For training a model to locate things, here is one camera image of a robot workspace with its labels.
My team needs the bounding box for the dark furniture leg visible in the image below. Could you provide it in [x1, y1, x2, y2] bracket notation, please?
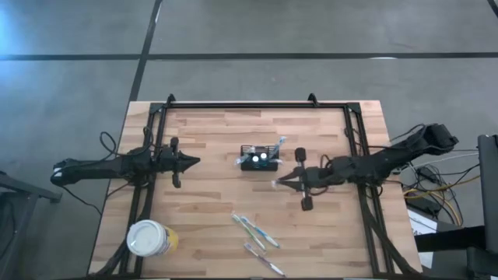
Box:
[0, 170, 63, 280]

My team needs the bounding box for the white paper sheet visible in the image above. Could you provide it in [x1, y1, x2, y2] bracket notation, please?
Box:
[406, 209, 436, 270]

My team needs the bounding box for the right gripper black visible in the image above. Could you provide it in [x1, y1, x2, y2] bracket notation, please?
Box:
[278, 146, 335, 212]

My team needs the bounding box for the black stand base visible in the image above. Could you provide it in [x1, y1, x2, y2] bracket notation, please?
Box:
[414, 224, 498, 280]

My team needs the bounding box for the black monitor panel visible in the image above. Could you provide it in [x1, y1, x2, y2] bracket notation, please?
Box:
[477, 134, 498, 256]

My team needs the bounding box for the black aluminium table frame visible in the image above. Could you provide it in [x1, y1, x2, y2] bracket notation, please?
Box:
[88, 93, 425, 280]

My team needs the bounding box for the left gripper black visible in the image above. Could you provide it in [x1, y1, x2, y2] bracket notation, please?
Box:
[154, 136, 202, 189]

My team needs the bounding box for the black power adapter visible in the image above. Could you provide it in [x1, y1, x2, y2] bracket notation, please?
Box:
[418, 165, 440, 180]
[406, 194, 443, 217]

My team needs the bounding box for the black wire caddy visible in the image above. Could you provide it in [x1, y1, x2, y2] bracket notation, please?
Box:
[240, 145, 280, 172]

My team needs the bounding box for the white cable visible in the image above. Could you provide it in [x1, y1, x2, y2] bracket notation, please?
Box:
[392, 153, 480, 169]

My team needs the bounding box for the yellow white wipes canister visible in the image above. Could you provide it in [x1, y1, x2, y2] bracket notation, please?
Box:
[126, 219, 180, 258]

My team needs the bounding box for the yellow cable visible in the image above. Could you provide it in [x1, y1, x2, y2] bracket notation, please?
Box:
[402, 174, 482, 227]

